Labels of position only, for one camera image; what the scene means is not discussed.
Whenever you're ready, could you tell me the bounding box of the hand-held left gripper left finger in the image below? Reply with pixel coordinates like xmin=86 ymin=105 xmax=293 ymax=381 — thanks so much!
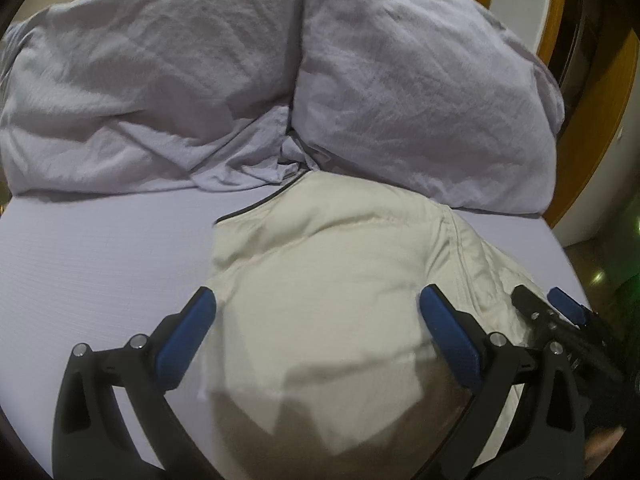
xmin=52 ymin=287 xmax=221 ymax=480

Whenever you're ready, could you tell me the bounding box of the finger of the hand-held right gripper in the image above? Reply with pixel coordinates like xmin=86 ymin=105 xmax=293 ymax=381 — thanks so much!
xmin=512 ymin=285 xmax=576 ymax=350
xmin=547 ymin=287 xmax=601 ymax=328

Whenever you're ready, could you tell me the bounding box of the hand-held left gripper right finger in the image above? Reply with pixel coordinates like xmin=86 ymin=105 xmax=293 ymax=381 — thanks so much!
xmin=419 ymin=285 xmax=586 ymax=480

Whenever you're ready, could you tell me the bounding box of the cream puffer jacket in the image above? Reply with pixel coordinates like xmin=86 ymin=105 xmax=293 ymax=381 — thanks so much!
xmin=197 ymin=170 xmax=576 ymax=480

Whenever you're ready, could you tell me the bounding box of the white door panel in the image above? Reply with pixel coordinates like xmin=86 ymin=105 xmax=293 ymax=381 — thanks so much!
xmin=487 ymin=0 xmax=638 ymax=247

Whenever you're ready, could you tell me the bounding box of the lavender bed sheet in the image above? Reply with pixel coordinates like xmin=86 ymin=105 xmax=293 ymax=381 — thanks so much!
xmin=0 ymin=180 xmax=596 ymax=480

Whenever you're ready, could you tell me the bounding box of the lavender pillow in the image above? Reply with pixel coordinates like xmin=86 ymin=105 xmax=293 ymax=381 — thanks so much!
xmin=290 ymin=0 xmax=566 ymax=217
xmin=0 ymin=0 xmax=311 ymax=196

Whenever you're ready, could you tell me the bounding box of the left lavender pillow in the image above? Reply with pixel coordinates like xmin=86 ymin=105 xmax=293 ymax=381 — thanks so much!
xmin=0 ymin=0 xmax=311 ymax=196

